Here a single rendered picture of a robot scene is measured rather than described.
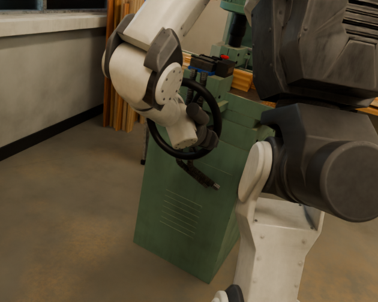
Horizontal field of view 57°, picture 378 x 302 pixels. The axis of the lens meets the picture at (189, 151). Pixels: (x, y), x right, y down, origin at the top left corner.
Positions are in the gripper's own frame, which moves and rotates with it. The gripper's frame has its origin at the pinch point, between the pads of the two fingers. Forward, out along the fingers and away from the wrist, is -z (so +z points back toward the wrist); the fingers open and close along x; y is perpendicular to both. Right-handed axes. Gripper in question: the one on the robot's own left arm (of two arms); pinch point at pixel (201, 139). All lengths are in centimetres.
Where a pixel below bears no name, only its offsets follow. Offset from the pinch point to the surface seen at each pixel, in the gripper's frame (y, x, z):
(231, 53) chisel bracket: 37.3, -7.3, -21.2
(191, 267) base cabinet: -53, -4, -60
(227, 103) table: 17.0, -1.3, -17.2
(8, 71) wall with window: 9, -141, -48
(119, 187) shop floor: -35, -71, -92
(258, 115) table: 16.3, 10.5, -19.4
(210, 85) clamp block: 19.2, -6.1, -7.4
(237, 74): 30.1, -2.5, -21.9
